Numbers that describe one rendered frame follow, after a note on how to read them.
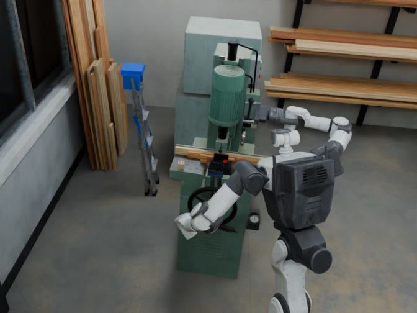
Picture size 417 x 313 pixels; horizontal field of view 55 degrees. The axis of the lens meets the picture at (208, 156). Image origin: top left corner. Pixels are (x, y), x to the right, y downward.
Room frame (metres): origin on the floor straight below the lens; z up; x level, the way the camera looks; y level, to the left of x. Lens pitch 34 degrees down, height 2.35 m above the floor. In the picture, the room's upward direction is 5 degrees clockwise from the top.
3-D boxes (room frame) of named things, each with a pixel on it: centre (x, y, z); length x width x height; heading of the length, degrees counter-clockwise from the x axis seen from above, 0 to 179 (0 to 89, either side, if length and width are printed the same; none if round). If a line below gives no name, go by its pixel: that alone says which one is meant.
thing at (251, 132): (2.25, -0.25, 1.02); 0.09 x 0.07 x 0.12; 85
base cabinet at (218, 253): (2.20, -0.08, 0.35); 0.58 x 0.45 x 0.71; 175
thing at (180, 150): (2.10, -0.09, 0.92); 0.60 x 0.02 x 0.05; 85
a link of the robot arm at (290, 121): (1.94, -0.41, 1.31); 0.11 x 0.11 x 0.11; 85
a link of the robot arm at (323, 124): (1.88, -0.62, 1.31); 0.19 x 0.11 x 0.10; 73
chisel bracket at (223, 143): (2.10, -0.08, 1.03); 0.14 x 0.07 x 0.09; 175
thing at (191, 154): (2.07, -0.17, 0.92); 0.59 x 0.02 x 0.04; 85
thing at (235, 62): (2.22, -0.09, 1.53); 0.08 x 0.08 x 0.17; 85
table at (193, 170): (1.97, -0.07, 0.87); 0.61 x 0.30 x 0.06; 85
